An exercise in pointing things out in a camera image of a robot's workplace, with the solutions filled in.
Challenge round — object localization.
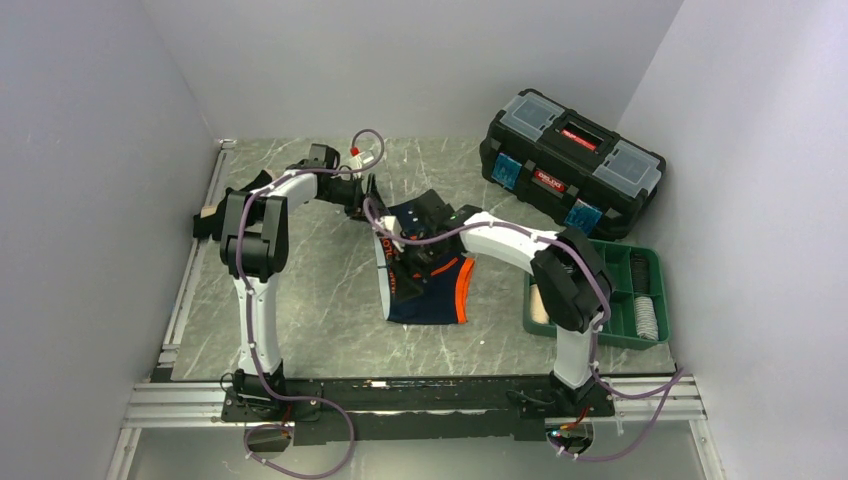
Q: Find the dark navy orange clothes pile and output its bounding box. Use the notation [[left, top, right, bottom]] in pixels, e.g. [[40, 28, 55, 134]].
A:
[[374, 192, 475, 326]]

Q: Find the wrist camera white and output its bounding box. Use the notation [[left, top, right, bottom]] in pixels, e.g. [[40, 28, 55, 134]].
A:
[[378, 215, 404, 251], [339, 150, 375, 180]]

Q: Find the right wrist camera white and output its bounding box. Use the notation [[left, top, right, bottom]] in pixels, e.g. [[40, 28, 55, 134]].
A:
[[378, 215, 404, 251]]

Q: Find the dark striped roll in tray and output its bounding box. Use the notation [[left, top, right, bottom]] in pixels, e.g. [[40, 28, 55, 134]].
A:
[[630, 252, 651, 295]]

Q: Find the aluminium frame rail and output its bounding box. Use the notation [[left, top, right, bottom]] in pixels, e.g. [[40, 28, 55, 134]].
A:
[[105, 142, 233, 480]]

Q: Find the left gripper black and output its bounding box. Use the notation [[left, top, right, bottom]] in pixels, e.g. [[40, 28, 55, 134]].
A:
[[320, 174, 389, 224]]

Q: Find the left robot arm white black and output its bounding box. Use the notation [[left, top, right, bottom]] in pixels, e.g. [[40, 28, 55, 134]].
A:
[[219, 142, 386, 420]]

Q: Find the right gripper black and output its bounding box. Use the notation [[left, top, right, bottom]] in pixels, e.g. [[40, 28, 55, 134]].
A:
[[387, 227, 445, 303]]

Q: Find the black toolbox with clear lids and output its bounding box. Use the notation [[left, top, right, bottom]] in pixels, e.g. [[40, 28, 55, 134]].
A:
[[479, 89, 667, 241]]

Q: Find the cream rolled cloth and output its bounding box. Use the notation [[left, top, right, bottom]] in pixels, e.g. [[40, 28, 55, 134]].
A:
[[528, 285, 549, 325]]

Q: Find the grey striped roll right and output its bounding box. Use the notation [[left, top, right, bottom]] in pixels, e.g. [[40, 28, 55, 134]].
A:
[[634, 296, 659, 341]]

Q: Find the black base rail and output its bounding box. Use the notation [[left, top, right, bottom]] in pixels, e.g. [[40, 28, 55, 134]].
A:
[[221, 374, 615, 446]]

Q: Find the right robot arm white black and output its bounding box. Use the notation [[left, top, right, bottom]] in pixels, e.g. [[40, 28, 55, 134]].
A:
[[376, 190, 614, 415]]

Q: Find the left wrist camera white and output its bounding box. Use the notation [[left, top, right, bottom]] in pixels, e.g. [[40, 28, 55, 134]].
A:
[[339, 150, 375, 180]]

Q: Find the green compartment tray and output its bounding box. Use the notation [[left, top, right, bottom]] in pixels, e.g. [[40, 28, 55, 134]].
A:
[[521, 238, 672, 352]]

